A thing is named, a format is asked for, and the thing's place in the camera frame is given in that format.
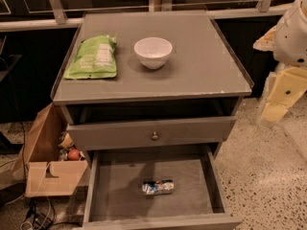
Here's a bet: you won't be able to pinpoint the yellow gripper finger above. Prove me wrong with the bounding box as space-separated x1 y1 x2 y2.
261 66 307 123

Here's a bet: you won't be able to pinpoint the crushed redbull can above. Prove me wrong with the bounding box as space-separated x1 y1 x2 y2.
142 179 175 196

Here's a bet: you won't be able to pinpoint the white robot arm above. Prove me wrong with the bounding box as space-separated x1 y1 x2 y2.
253 0 307 123

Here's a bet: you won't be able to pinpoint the closed top drawer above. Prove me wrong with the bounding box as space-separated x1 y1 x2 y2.
67 116 236 150

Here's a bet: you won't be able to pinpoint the round metal drawer knob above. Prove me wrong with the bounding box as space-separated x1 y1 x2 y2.
152 132 159 141

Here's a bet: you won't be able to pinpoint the open middle drawer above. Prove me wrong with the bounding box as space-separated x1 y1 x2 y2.
83 145 242 230

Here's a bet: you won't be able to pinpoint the grey drawer cabinet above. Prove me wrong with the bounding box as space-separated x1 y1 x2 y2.
50 10 255 230

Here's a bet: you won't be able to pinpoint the white ceramic bowl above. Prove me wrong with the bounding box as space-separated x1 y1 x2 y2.
133 37 173 70

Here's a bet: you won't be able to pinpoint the green snack bag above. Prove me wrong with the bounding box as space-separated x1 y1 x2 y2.
64 34 117 80

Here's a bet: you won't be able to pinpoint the red apple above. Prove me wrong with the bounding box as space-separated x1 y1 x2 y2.
68 149 80 161

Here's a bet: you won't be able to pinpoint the yellow item in box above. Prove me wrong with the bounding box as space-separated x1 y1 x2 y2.
59 132 74 150

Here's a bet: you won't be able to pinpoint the brown cardboard box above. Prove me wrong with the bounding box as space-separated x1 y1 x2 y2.
13 103 88 197

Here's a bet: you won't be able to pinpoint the metal railing frame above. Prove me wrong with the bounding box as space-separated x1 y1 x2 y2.
0 0 295 32

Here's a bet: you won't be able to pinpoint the black cables on floor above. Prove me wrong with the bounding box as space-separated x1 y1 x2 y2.
19 195 84 230

